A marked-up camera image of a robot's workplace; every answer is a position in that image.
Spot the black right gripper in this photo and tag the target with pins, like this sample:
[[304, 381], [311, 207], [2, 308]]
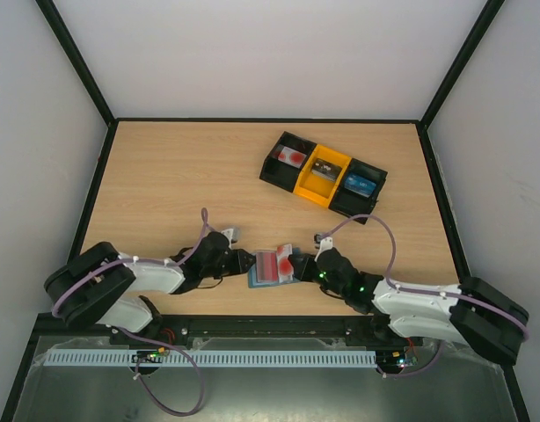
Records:
[[309, 267]]

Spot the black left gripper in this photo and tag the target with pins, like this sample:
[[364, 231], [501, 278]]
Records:
[[239, 265]]

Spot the red white credit card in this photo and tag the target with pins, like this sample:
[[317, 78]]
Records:
[[284, 267]]

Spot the teal leather card holder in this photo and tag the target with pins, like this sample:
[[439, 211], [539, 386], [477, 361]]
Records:
[[266, 274]]

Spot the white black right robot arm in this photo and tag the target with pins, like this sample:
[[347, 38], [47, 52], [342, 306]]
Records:
[[471, 313]]

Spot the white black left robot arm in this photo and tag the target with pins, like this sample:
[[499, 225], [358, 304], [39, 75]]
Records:
[[104, 286]]

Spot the blue VIP card stack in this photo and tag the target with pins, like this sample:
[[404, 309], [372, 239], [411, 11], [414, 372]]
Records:
[[359, 185]]

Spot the black VIP card stack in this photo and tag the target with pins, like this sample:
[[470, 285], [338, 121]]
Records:
[[326, 170]]

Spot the red white card stack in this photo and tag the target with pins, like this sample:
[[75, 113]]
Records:
[[291, 157]]

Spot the yellow middle bin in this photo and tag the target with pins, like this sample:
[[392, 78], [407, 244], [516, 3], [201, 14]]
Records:
[[314, 188]]

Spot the black bin right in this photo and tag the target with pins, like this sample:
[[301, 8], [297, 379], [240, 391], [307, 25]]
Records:
[[348, 203]]

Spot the black bin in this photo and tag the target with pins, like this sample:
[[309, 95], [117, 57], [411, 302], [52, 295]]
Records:
[[348, 203], [284, 164]]

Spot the black bin left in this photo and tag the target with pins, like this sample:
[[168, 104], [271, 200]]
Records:
[[284, 164]]

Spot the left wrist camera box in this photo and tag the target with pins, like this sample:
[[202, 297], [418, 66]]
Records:
[[232, 234]]

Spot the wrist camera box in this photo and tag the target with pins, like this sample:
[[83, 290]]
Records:
[[323, 241], [232, 234]]

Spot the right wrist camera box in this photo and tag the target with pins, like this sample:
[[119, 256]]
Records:
[[323, 241]]

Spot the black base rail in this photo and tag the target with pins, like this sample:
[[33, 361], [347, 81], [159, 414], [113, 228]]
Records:
[[354, 330]]

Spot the light blue slotted cable duct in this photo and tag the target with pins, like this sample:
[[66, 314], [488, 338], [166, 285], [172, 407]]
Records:
[[222, 358]]

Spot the black frame post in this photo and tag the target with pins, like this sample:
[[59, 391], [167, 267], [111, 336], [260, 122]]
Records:
[[474, 37], [62, 33]]

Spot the black frame post right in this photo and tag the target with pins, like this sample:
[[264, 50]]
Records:
[[474, 37]]

